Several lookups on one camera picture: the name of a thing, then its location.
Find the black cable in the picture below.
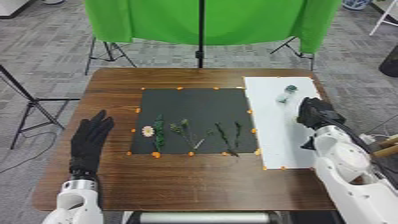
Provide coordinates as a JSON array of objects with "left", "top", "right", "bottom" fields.
[{"left": 323, "top": 116, "right": 398, "bottom": 176}]

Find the branched green sprig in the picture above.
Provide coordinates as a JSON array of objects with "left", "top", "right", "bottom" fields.
[{"left": 168, "top": 118, "right": 216, "bottom": 151}]

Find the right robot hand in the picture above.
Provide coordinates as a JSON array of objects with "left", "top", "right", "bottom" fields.
[{"left": 294, "top": 96, "right": 348, "bottom": 130}]

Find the pale grey bar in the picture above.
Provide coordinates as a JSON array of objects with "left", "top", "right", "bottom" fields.
[{"left": 126, "top": 211, "right": 280, "bottom": 224}]

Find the dark mat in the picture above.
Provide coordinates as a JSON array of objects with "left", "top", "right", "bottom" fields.
[{"left": 127, "top": 88, "right": 261, "bottom": 156}]

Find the black stand pole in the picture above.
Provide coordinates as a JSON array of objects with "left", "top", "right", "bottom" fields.
[{"left": 193, "top": 0, "right": 207, "bottom": 70}]

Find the black tripod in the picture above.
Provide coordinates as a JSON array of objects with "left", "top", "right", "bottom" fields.
[{"left": 0, "top": 64, "right": 81, "bottom": 151}]

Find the black backdrop stand leg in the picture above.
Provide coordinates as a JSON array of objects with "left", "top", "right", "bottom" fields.
[
  {"left": 268, "top": 35, "right": 317, "bottom": 72},
  {"left": 81, "top": 35, "right": 138, "bottom": 76}
]

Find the pink flower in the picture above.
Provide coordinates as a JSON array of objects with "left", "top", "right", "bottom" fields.
[{"left": 140, "top": 125, "right": 158, "bottom": 138}]

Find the long dark green sprig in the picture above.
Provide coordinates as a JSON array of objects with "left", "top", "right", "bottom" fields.
[{"left": 213, "top": 121, "right": 239, "bottom": 158}]

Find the leafy green sprig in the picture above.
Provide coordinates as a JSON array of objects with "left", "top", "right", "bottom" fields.
[{"left": 150, "top": 114, "right": 168, "bottom": 153}]

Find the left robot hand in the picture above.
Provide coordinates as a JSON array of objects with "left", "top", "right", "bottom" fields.
[{"left": 67, "top": 109, "right": 115, "bottom": 175}]

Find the thin green sprig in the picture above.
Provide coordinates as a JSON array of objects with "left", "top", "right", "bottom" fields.
[{"left": 230, "top": 120, "right": 245, "bottom": 150}]

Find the white sheet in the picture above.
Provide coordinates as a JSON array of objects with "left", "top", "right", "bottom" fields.
[{"left": 241, "top": 76, "right": 325, "bottom": 171}]

